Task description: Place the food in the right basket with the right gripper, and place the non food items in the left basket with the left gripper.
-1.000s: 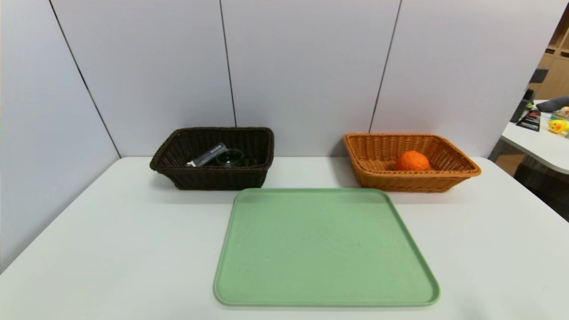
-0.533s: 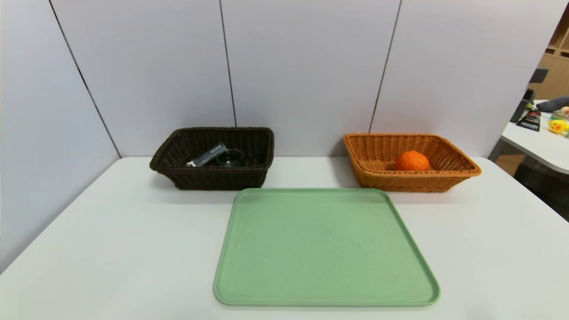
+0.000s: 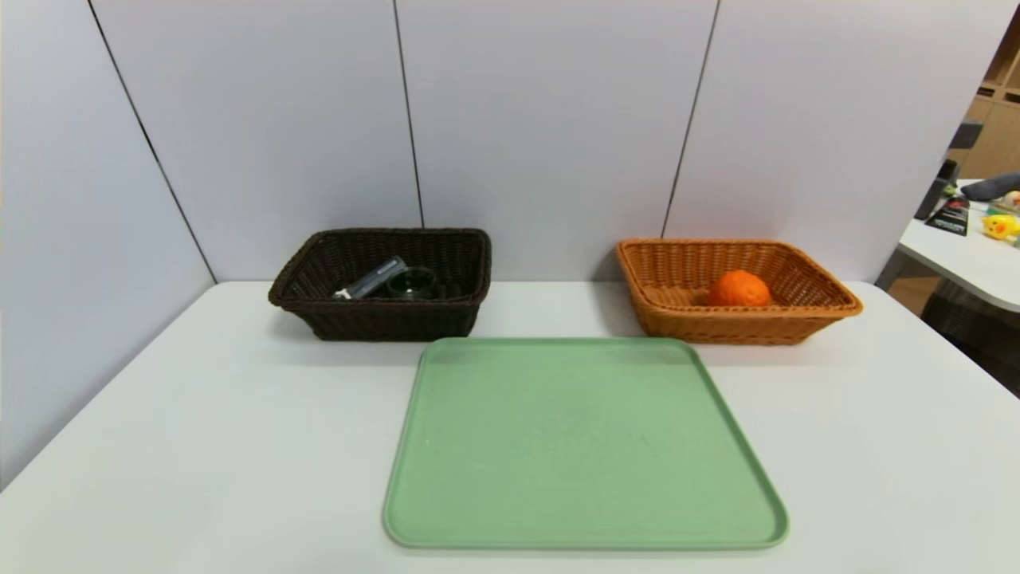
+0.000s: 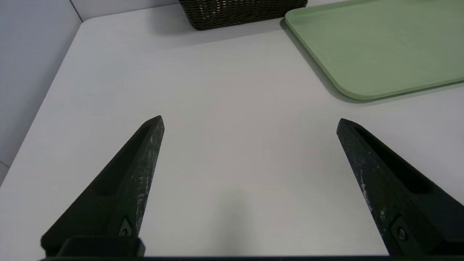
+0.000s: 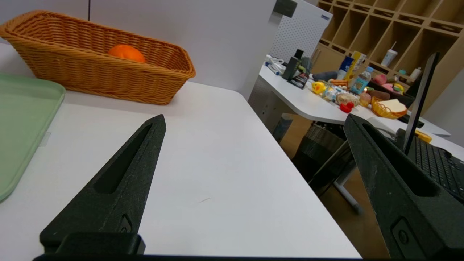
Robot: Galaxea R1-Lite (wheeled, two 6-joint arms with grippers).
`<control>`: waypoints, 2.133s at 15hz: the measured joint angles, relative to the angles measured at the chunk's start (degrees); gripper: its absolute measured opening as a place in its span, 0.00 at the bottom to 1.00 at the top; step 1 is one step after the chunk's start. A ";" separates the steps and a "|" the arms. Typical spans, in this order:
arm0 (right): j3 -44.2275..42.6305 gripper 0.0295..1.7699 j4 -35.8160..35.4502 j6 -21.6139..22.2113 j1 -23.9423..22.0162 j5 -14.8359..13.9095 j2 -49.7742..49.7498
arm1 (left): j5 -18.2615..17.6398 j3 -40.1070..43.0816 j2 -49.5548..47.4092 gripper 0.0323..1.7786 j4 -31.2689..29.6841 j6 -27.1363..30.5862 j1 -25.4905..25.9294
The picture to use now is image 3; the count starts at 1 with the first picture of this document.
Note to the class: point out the wooden shelf unit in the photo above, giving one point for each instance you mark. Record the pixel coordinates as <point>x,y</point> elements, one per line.
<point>992,131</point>

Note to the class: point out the orange fruit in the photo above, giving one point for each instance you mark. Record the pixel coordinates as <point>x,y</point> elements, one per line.
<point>739,288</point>

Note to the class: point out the dark woven chair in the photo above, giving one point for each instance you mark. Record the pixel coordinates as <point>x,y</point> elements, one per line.
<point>968,335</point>

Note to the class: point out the orange wicker basket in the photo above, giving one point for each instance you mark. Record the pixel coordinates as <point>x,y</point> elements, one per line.
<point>733,325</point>

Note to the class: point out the light green plastic tray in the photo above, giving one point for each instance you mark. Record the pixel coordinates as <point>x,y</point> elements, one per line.
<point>574,446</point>

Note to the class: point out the dark brown wicker basket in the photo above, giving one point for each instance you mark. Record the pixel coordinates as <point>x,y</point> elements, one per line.
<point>382,319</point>

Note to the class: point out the glass jar with dark lid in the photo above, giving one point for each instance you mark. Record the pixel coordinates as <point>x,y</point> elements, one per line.
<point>412,283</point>

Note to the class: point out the white side table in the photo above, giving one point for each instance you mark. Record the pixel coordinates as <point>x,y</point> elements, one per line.
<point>968,259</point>

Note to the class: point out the black upright box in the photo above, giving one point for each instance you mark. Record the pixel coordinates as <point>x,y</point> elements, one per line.
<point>936,187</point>

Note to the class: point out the yellow toy duck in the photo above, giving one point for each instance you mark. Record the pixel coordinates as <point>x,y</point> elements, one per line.
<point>1002,226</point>

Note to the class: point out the black printed card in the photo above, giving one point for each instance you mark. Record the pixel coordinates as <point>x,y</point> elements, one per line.
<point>950,217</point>

